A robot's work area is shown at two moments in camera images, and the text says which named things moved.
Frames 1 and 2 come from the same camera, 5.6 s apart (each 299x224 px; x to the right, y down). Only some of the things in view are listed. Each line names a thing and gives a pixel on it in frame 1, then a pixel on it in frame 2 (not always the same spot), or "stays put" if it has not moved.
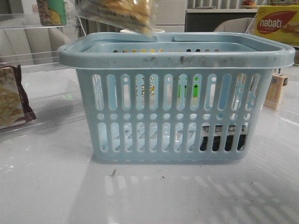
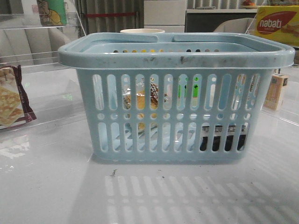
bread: x=138 y=15 -> x=141 y=102
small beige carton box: x=275 y=91 stays put
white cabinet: x=169 y=15 stays put
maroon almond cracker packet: x=15 y=109 stays put
